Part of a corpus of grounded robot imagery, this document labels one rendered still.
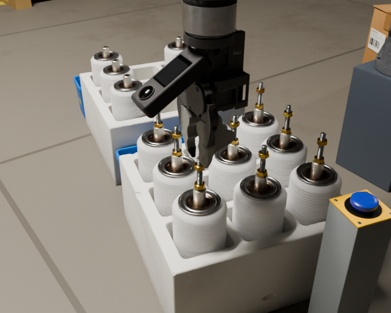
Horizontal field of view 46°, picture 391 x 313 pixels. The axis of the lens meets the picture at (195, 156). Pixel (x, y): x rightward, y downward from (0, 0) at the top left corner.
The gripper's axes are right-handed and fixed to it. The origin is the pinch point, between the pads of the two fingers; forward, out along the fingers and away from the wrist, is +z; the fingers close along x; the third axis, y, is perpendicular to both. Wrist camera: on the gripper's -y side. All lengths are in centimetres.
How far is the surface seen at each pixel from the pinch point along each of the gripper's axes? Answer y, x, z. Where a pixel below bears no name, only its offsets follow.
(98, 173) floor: 0, 53, 35
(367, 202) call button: 16.2, -21.3, 1.7
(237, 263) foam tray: 3.4, -8.4, 18.4
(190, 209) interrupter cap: -1.7, -1.3, 9.3
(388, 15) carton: 110, 51, 5
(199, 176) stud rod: 0.5, -0.5, 3.7
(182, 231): -3.7, -1.8, 12.9
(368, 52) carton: 113, 59, 22
